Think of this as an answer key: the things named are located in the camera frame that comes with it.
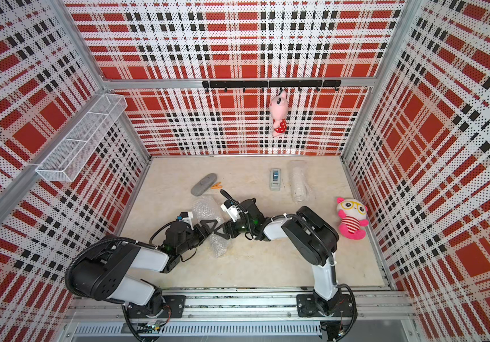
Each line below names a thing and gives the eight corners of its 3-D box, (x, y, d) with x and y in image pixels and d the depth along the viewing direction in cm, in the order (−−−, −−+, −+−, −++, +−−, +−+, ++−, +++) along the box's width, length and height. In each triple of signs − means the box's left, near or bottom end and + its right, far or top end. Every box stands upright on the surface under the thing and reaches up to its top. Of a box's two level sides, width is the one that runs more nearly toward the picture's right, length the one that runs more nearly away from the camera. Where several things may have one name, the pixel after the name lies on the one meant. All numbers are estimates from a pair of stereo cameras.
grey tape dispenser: (269, 191, 109) (270, 185, 105) (268, 173, 116) (269, 167, 112) (281, 191, 108) (282, 185, 105) (279, 173, 116) (280, 167, 112)
